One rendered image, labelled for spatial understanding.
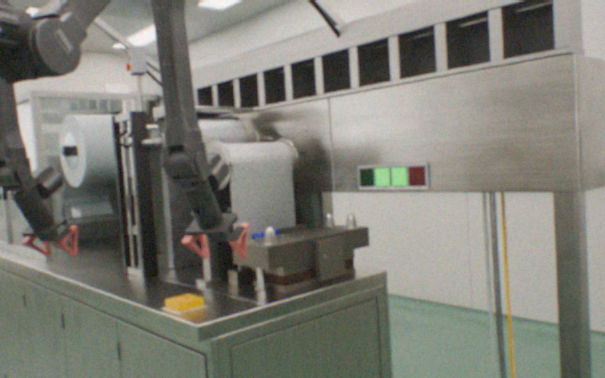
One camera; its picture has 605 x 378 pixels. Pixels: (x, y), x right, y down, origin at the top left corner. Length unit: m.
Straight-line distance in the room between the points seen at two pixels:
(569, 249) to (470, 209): 2.68
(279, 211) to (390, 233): 2.99
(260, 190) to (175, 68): 0.64
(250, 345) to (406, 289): 3.36
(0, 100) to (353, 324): 1.07
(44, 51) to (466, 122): 0.98
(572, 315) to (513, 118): 0.53
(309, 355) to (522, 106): 0.82
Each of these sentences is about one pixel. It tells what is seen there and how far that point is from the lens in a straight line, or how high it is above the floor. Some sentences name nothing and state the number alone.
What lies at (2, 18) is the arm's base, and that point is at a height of 1.45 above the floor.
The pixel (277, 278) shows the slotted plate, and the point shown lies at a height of 0.93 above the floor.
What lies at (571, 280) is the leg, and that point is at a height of 0.90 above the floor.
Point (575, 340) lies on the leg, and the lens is 1.56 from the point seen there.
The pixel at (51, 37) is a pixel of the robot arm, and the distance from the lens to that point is 0.83.
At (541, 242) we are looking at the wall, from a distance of 3.94.
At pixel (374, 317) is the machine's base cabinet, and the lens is 1.65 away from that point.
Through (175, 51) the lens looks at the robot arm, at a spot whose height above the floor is 1.47.
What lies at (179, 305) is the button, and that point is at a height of 0.92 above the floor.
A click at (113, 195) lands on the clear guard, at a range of 2.52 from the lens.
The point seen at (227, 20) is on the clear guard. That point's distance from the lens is 1.99.
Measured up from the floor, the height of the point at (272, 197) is 1.14.
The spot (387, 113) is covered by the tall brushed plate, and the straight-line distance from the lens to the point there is 1.56.
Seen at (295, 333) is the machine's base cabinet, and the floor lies 0.81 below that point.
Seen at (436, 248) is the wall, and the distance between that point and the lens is 4.36.
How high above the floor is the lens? 1.25
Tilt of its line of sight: 3 degrees down
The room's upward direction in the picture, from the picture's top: 4 degrees counter-clockwise
